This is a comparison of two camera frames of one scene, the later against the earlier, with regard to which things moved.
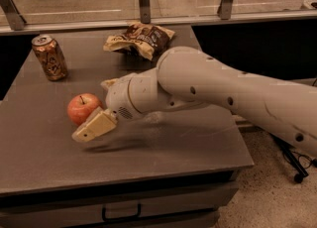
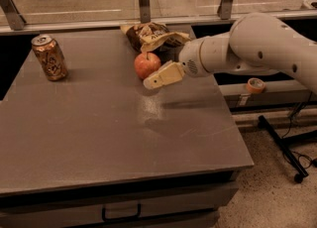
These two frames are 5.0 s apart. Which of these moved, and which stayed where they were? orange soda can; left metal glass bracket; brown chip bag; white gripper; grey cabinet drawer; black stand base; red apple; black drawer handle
Moved: white gripper; brown chip bag; red apple
Stayed: black stand base; black drawer handle; orange soda can; left metal glass bracket; grey cabinet drawer
